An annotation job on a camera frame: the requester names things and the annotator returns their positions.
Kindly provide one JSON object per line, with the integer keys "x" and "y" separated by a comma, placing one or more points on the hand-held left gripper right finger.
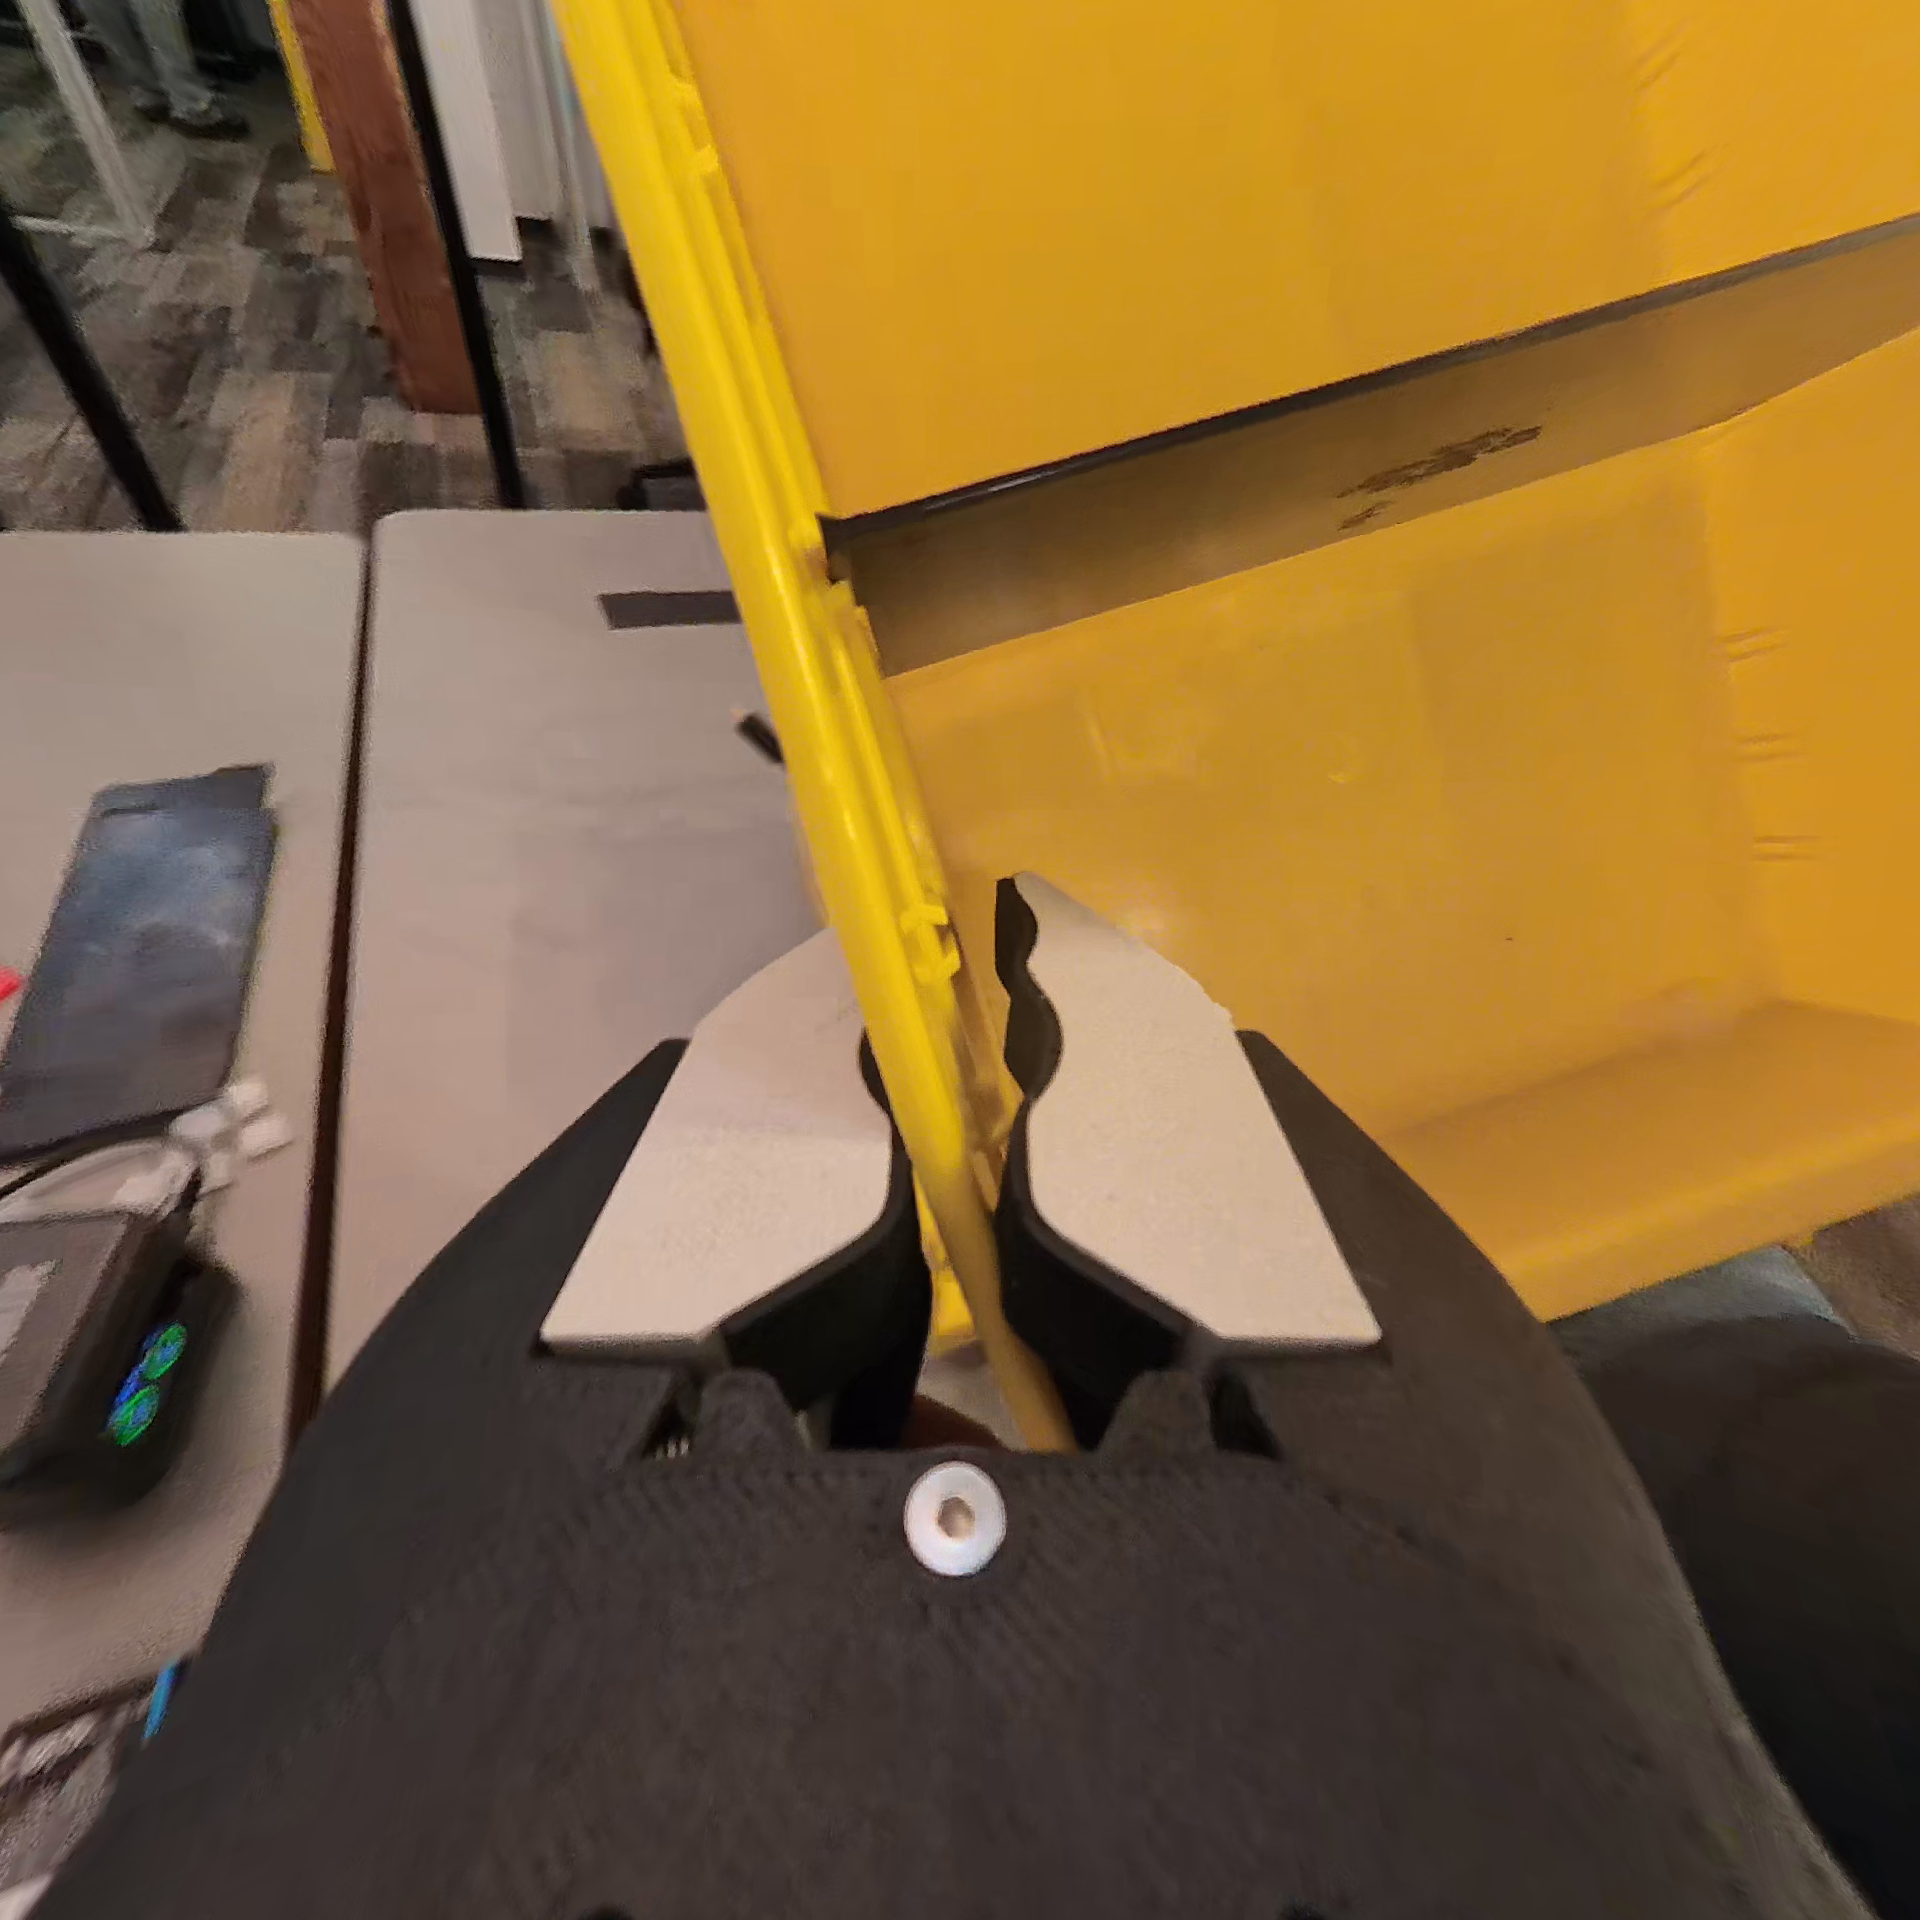
{"x": 1171, "y": 1170}

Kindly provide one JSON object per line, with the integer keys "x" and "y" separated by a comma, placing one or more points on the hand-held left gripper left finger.
{"x": 751, "y": 1184}

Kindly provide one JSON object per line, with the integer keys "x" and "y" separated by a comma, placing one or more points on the yellow plastic bin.
{"x": 1350, "y": 901}

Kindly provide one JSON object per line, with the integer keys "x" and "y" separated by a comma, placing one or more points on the small black tape piece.
{"x": 669, "y": 609}
{"x": 759, "y": 738}

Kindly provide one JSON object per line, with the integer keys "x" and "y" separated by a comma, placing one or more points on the scattered white plastic clips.
{"x": 241, "y": 1124}

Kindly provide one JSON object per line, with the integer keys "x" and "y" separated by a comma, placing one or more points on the black bin divider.
{"x": 1275, "y": 495}

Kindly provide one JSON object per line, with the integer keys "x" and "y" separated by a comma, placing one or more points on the black printed charger box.
{"x": 74, "y": 1335}

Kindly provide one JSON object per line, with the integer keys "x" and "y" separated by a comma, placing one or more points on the wooden post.
{"x": 391, "y": 194}

